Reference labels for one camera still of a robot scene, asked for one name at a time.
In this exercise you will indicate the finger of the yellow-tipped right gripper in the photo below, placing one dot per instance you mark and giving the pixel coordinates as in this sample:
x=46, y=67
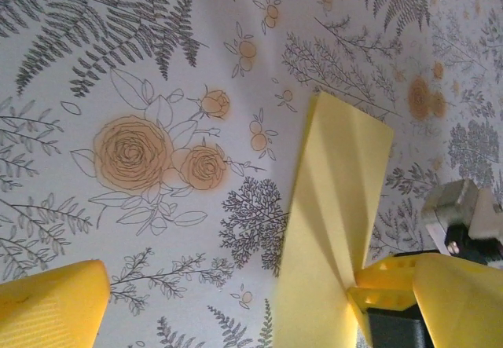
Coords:
x=393, y=271
x=381, y=299

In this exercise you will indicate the floral patterned table cover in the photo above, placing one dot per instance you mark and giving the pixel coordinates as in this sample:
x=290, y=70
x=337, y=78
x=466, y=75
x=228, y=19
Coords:
x=118, y=30

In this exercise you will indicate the yellow paper sheet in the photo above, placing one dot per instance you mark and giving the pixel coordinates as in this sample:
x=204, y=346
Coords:
x=334, y=206

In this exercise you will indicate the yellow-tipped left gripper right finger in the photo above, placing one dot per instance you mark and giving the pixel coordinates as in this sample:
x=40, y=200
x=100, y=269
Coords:
x=467, y=308

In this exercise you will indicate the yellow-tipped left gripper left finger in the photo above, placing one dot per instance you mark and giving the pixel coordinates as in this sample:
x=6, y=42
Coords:
x=47, y=308

